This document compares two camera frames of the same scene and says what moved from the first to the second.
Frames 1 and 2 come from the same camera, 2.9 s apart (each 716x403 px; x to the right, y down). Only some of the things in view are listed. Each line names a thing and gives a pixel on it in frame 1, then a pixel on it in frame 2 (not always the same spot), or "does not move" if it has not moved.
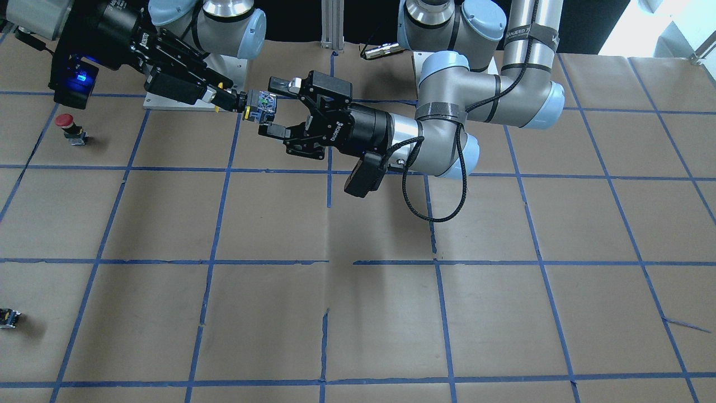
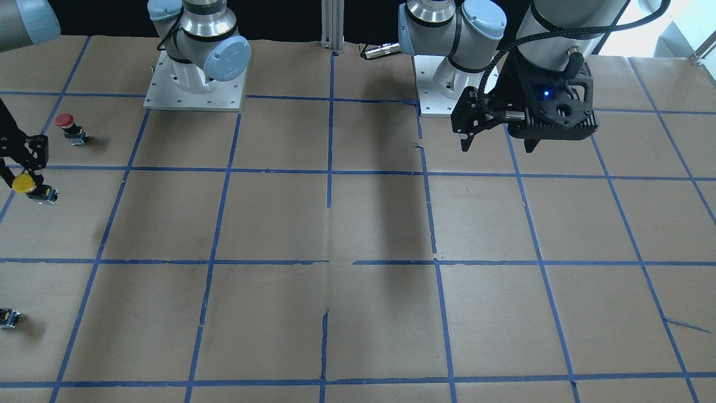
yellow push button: [261, 106] to [24, 183]
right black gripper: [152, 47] to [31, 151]
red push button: [75, 134] does not move
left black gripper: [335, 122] to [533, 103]
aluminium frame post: [332, 23] does not move
